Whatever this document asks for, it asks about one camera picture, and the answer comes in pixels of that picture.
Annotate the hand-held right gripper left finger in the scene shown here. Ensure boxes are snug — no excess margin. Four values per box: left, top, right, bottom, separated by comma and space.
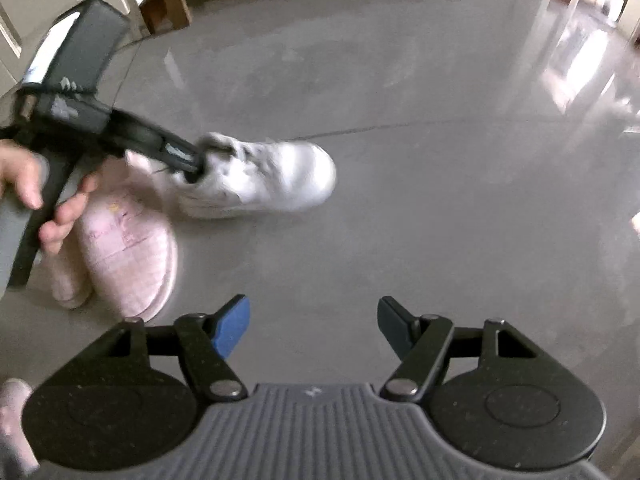
97, 294, 251, 403

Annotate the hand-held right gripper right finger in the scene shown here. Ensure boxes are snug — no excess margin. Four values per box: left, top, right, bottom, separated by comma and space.
377, 296, 543, 403

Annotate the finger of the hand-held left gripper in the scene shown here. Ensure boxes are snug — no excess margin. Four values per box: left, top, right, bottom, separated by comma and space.
150, 127, 207, 183

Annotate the small white sneaker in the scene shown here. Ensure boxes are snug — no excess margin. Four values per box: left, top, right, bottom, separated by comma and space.
150, 132, 337, 221

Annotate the pink slipper with patch print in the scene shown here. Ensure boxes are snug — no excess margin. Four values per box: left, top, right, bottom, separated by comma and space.
77, 150, 178, 323

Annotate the pink slipper with bear print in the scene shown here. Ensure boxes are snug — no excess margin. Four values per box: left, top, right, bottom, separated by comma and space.
47, 240, 94, 311

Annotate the person's left hand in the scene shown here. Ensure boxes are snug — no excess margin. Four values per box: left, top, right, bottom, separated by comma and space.
0, 139, 99, 257

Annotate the white panelled door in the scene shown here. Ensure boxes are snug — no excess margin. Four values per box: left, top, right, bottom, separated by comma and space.
0, 0, 151, 96

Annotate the pink cloth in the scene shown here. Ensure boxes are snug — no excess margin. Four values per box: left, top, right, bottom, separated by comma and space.
0, 379, 41, 478

